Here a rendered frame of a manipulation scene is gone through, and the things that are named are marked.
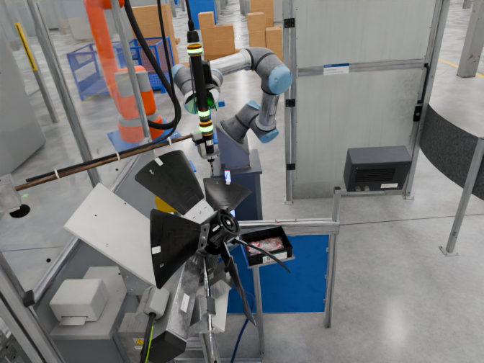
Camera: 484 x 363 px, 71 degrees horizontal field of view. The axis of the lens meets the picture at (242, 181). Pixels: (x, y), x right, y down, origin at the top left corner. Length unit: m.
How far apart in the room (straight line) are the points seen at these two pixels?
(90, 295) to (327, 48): 2.37
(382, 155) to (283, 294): 1.05
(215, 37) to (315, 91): 7.62
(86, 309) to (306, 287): 1.23
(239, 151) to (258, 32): 6.85
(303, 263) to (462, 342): 1.10
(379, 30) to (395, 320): 2.09
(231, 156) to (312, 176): 1.49
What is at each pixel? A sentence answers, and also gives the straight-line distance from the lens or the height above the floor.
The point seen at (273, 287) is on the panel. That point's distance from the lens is 2.14.
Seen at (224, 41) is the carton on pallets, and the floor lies 0.48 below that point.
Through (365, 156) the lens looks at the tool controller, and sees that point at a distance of 1.63.
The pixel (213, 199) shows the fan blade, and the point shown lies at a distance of 1.42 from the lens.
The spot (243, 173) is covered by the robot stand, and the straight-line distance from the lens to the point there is 1.98.
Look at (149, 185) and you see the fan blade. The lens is 1.25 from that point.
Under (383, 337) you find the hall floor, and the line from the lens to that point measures 2.47.
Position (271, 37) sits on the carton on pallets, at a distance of 8.73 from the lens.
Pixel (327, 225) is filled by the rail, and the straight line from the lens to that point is 1.82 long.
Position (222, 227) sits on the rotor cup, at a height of 1.24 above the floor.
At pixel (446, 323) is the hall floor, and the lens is 2.66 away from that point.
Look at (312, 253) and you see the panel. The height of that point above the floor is 0.63.
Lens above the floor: 1.97
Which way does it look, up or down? 31 degrees down
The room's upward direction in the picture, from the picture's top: 6 degrees counter-clockwise
